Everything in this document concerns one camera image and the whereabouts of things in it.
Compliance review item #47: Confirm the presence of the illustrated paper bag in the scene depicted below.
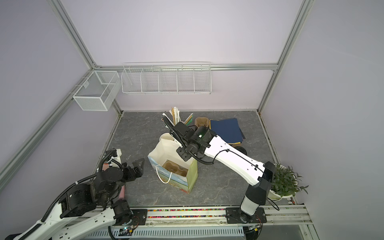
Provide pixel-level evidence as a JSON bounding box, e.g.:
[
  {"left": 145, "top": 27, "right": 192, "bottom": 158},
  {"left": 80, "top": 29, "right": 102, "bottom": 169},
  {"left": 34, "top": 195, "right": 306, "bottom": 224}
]
[{"left": 148, "top": 133, "right": 198, "bottom": 194}]

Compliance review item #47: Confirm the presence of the brown pulp cup carrier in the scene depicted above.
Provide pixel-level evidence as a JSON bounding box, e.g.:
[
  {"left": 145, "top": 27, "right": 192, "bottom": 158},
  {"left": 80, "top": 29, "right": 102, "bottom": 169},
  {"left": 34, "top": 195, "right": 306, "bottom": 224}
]
[{"left": 162, "top": 160, "right": 188, "bottom": 177}]

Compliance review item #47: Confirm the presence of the black cup lid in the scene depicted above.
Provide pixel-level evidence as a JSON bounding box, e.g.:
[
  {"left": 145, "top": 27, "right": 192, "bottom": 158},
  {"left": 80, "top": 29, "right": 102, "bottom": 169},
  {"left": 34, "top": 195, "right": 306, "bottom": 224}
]
[{"left": 235, "top": 146, "right": 248, "bottom": 156}]

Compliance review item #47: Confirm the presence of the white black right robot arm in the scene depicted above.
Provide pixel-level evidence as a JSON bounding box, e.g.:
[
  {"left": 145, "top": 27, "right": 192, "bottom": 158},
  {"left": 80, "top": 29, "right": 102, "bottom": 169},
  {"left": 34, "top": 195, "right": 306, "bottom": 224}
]
[{"left": 162, "top": 114, "right": 276, "bottom": 224}]

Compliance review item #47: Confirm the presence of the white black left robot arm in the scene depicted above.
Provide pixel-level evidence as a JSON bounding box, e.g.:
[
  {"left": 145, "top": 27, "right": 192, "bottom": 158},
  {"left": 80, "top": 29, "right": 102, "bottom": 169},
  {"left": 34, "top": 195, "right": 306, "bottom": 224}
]
[{"left": 6, "top": 149, "right": 145, "bottom": 240}]

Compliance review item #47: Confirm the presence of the purple pink garden trowel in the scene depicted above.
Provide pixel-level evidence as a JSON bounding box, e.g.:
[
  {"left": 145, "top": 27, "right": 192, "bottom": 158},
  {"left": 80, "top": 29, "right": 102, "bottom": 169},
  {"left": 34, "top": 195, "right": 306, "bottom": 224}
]
[{"left": 118, "top": 186, "right": 126, "bottom": 200}]

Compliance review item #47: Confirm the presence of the stack of pulp carriers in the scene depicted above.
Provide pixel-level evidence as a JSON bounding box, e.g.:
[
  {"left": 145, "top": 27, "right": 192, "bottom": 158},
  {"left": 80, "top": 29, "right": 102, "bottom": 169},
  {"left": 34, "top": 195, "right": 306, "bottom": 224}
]
[{"left": 195, "top": 117, "right": 210, "bottom": 128}]

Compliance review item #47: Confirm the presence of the green wrapped straw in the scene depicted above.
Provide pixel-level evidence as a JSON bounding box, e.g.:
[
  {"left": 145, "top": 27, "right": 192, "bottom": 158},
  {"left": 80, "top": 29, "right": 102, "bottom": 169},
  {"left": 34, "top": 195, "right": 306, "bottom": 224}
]
[{"left": 184, "top": 113, "right": 194, "bottom": 125}]

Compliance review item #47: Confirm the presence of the stack of paper cups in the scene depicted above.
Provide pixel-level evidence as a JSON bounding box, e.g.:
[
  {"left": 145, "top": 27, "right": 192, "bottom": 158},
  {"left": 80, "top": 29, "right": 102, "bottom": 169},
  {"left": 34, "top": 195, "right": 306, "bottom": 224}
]
[{"left": 159, "top": 133, "right": 175, "bottom": 141}]

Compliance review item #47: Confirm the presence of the white wrapped straw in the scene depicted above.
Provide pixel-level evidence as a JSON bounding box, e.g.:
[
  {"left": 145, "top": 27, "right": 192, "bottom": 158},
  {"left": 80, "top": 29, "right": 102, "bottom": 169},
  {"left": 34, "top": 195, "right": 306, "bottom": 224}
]
[{"left": 162, "top": 107, "right": 181, "bottom": 125}]

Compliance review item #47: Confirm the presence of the small white mesh basket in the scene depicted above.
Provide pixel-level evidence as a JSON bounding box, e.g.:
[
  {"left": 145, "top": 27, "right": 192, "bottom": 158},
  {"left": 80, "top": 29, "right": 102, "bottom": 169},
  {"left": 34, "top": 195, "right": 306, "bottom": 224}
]
[{"left": 73, "top": 71, "right": 122, "bottom": 112}]

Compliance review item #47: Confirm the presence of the potted green plant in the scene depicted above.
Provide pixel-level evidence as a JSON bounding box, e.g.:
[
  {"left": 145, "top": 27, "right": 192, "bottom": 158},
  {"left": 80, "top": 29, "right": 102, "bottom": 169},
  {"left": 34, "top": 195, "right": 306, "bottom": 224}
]
[{"left": 268, "top": 164, "right": 309, "bottom": 201}]

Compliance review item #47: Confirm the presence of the long white wire shelf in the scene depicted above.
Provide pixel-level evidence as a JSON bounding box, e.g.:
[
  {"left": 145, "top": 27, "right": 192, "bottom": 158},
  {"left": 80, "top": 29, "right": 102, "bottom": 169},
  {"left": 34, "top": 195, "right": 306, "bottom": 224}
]
[{"left": 121, "top": 62, "right": 212, "bottom": 95}]

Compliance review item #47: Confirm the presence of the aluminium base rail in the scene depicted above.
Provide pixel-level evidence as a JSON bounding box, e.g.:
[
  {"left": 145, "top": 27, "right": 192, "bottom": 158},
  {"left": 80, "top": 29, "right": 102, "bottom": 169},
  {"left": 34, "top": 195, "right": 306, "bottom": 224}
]
[{"left": 56, "top": 204, "right": 319, "bottom": 240}]

